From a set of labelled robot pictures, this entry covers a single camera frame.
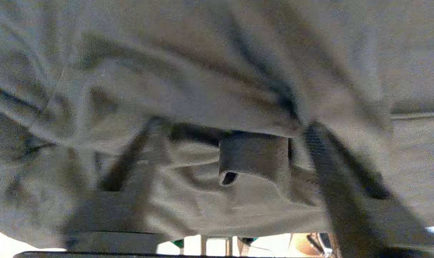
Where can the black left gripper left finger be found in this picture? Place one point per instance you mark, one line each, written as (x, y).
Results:
(109, 215)

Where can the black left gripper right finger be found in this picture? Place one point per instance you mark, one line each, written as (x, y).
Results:
(364, 222)

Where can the black moon print t-shirt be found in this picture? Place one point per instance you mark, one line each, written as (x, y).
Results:
(217, 71)

